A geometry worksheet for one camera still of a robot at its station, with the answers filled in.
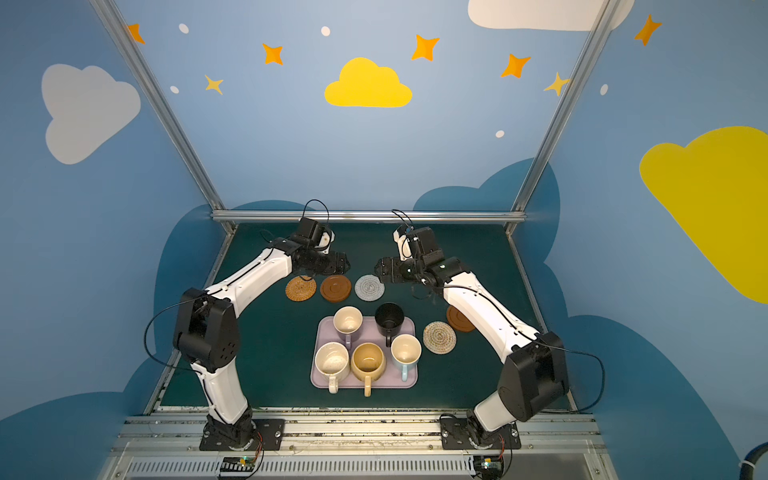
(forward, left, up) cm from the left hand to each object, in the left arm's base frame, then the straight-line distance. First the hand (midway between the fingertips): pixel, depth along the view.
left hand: (338, 264), depth 93 cm
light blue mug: (-24, -21, -12) cm, 34 cm away
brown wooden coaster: (-12, -39, -13) cm, 43 cm away
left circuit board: (-51, +21, -16) cm, 57 cm away
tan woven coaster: (-2, +14, -13) cm, 19 cm away
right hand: (-6, -17, +8) cm, 20 cm away
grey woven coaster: (+1, -9, -14) cm, 17 cm away
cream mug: (-26, 0, -12) cm, 28 cm away
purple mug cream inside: (-15, -3, -11) cm, 18 cm away
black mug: (-14, -16, -8) cm, 23 cm away
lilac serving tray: (-16, +4, -13) cm, 22 cm away
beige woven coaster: (-18, -32, -13) cm, 39 cm away
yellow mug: (-26, -11, -12) cm, 31 cm away
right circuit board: (-50, -42, -16) cm, 68 cm away
